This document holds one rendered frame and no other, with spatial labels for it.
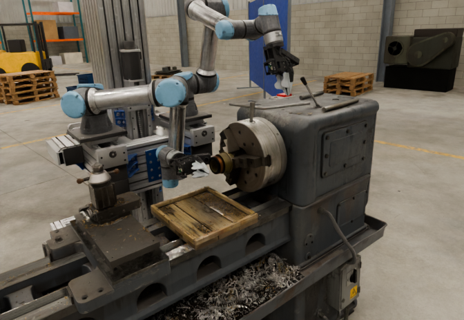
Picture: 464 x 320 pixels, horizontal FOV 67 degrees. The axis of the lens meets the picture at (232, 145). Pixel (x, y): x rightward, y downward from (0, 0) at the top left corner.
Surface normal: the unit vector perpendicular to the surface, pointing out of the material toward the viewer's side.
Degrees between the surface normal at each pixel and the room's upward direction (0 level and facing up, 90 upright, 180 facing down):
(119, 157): 90
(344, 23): 90
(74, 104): 91
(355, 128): 90
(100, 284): 0
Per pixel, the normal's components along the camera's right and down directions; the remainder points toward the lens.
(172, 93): 0.08, 0.30
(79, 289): -0.04, -0.95
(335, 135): 0.62, 0.22
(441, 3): -0.70, 0.24
